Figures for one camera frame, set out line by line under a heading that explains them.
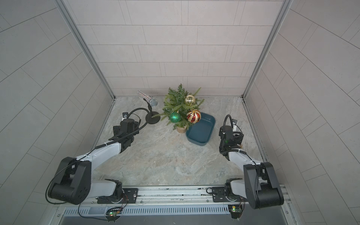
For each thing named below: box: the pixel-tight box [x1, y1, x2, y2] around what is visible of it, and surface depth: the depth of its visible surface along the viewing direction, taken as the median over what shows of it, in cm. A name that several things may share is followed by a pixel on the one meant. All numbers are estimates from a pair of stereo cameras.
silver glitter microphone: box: [136, 89, 158, 107], surface depth 86 cm
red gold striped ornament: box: [186, 109, 202, 124], surface depth 68 cm
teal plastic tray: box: [185, 112, 216, 147], surface depth 94 cm
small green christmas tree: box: [152, 83, 205, 134], surface depth 73 cm
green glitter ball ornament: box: [169, 110, 181, 123], surface depth 68 cm
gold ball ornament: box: [184, 94, 196, 105], surface depth 69 cm
